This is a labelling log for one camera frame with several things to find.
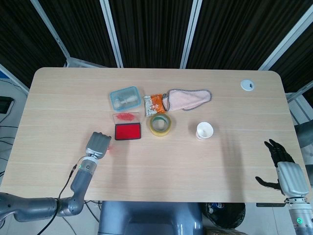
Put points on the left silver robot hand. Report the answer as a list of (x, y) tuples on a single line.
[(97, 144)]

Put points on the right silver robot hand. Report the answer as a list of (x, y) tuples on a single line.
[(292, 176)]

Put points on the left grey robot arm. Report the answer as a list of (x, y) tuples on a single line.
[(80, 181)]

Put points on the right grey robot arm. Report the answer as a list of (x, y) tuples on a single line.
[(302, 218)]

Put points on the red ink pad clear lid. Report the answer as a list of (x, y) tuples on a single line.
[(127, 131)]

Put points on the clear container with blue lid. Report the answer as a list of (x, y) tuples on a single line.
[(124, 98)]

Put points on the orange white snack packet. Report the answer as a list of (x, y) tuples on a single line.
[(154, 104)]

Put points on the yellow packing tape roll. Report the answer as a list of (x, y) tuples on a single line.
[(168, 127)]

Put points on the black waste bin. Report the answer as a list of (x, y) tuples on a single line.
[(227, 216)]

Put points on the grey blue robot torso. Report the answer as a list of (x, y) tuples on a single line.
[(149, 218)]

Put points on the white paper cup blue print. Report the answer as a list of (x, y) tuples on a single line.
[(204, 132)]

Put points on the pink cloth with grey edge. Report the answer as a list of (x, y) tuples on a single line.
[(185, 99)]

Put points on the white partition post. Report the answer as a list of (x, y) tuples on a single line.
[(190, 31), (52, 34), (112, 31), (286, 39)]

